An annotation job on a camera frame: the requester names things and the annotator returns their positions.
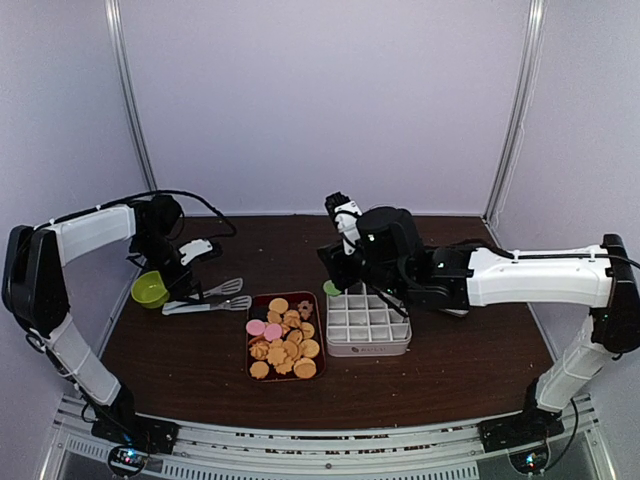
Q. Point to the brown flower cookie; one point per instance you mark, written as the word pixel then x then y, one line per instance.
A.
pixel 306 309

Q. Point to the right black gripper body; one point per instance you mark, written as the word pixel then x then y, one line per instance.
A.
pixel 343 278

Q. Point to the top round tan cookie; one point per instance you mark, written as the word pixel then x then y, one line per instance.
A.
pixel 278 305

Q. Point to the green plastic bowl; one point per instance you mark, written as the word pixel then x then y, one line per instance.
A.
pixel 149 290

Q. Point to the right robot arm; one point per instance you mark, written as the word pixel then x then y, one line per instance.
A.
pixel 382 249

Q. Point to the right pink round cookie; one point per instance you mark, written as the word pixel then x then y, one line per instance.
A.
pixel 273 331

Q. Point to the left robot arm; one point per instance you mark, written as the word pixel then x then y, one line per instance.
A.
pixel 34 291

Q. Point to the swirl butter cookie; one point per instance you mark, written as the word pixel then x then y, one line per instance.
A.
pixel 259 350

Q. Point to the leaf shaped tan cookie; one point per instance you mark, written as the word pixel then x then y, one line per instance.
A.
pixel 278 358

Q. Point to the white divided cookie tin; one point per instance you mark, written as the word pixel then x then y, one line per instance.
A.
pixel 361 323

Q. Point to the right aluminium frame post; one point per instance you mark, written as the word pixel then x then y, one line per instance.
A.
pixel 524 89

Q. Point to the left pink round cookie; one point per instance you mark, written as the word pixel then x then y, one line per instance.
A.
pixel 255 327

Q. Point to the large round tan cookie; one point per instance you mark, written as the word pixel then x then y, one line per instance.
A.
pixel 305 368

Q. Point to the white handled metal tongs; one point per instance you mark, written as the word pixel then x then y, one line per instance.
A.
pixel 224 297

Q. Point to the dark red cookie tray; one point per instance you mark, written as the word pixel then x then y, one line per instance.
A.
pixel 300 339

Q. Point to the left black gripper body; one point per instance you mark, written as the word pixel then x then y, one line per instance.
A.
pixel 171 279

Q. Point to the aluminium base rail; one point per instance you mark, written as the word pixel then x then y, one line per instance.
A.
pixel 450 450

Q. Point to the pink round cookie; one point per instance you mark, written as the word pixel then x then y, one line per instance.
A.
pixel 255 327
pixel 273 331

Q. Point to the bottom left round cookie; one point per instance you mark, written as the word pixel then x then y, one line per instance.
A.
pixel 259 370

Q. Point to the green round cookie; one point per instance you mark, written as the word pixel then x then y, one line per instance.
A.
pixel 330 289

